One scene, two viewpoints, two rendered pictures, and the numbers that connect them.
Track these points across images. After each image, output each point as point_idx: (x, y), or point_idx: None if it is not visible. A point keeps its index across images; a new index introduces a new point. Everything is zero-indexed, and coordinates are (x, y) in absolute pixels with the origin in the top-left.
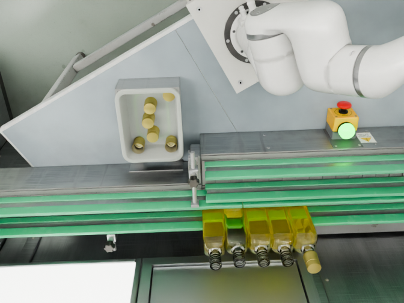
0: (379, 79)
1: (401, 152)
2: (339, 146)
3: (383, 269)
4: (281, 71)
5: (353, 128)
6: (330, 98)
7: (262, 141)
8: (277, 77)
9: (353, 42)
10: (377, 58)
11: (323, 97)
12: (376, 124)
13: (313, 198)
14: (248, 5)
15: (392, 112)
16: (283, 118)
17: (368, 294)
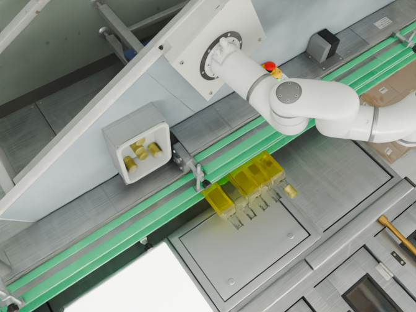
0: (390, 140)
1: None
2: None
3: (306, 156)
4: (301, 127)
5: None
6: (256, 61)
7: (221, 116)
8: (297, 130)
9: (273, 20)
10: (389, 129)
11: None
12: (283, 62)
13: (270, 143)
14: (223, 46)
15: (292, 51)
16: (226, 88)
17: (307, 179)
